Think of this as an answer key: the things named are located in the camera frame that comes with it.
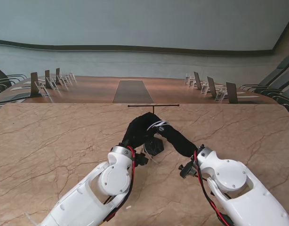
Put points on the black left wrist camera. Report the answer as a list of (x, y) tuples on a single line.
[(142, 159)]

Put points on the black T-bar rack marble base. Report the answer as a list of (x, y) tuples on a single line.
[(156, 147)]

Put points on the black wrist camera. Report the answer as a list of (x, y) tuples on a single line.
[(187, 170), (142, 159)]

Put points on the printed conference room backdrop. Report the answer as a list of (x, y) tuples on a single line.
[(144, 35)]

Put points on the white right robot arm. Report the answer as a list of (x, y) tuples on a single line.
[(241, 188)]

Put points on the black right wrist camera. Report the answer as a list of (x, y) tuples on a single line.
[(187, 170)]

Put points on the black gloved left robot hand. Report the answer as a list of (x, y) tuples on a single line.
[(137, 131)]

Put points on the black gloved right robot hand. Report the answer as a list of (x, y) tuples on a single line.
[(179, 143)]

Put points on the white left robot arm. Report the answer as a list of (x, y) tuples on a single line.
[(92, 195)]

